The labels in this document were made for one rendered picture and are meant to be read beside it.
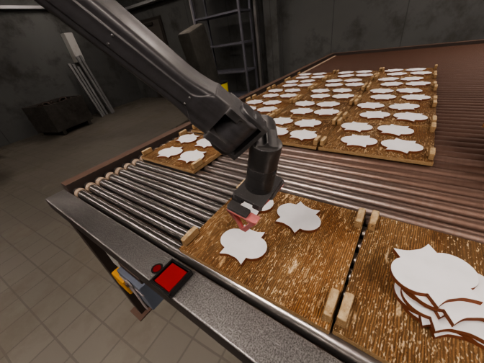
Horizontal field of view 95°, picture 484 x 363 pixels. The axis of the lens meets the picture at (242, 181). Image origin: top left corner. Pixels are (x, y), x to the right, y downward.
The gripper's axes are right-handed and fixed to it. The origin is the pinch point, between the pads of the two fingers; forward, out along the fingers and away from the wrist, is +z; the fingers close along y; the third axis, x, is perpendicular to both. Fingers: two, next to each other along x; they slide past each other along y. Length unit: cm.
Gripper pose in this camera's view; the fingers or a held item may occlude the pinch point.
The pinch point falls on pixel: (253, 214)
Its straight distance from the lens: 52.6
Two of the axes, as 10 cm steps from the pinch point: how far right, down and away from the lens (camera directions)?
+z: -0.8, 7.4, 6.7
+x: -8.5, -3.9, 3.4
